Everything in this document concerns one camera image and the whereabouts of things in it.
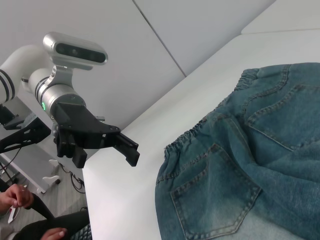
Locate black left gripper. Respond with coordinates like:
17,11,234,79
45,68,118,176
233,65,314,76
51,101,140,169

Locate small white object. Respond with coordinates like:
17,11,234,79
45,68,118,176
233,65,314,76
7,205,22,224

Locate blue denim shorts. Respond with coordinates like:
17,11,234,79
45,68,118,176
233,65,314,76
154,62,320,240

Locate bare person hand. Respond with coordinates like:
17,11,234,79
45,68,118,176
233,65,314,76
41,227,68,240
0,184,35,216

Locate black floor cables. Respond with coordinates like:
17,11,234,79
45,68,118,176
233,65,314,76
69,171,86,194

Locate black truss bracket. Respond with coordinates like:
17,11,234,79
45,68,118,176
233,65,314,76
0,117,52,154

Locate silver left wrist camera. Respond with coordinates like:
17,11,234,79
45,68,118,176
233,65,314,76
42,31,109,83

